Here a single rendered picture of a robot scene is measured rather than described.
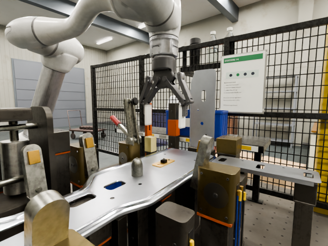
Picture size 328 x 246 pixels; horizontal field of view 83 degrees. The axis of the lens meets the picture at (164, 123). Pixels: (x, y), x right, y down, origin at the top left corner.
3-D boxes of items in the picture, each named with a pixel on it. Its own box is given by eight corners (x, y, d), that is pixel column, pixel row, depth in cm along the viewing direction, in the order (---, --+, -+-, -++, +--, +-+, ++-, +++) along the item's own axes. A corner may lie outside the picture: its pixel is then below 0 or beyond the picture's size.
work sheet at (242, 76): (263, 113, 91) (267, 49, 88) (218, 112, 104) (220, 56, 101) (264, 113, 93) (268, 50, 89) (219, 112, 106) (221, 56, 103)
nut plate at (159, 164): (160, 167, 57) (160, 164, 57) (151, 165, 59) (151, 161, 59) (175, 160, 64) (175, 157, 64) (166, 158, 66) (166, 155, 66)
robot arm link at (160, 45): (167, 31, 51) (167, 53, 52) (184, 40, 58) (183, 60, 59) (143, 38, 56) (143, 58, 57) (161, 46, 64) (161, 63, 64)
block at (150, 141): (151, 225, 76) (151, 137, 72) (145, 221, 78) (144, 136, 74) (156, 220, 79) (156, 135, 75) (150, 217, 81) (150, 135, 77)
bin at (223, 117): (221, 138, 87) (222, 111, 86) (164, 133, 102) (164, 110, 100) (227, 133, 102) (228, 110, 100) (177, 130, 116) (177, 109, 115)
